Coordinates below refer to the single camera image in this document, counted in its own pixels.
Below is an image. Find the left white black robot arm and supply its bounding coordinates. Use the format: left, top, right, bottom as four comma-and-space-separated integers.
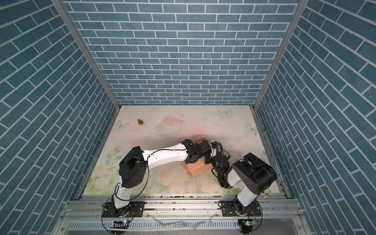
113, 139, 216, 209

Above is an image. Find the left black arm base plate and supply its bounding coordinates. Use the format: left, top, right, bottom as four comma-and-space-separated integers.
102, 201, 145, 218

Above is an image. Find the orange cardboard paper box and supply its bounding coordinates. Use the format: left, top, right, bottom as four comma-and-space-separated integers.
181, 137, 211, 177

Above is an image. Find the small brown yellow toy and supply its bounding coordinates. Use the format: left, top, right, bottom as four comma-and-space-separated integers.
138, 119, 145, 127

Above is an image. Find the aluminium mounting rail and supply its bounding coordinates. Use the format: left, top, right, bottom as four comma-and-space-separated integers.
62, 195, 303, 220

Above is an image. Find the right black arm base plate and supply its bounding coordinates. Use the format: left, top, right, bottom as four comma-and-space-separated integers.
217, 201, 262, 217

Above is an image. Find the white slotted cable duct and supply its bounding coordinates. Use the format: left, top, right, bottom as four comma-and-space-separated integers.
67, 219, 240, 232

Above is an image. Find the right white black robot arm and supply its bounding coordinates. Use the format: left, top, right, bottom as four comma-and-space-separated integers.
211, 142, 277, 213

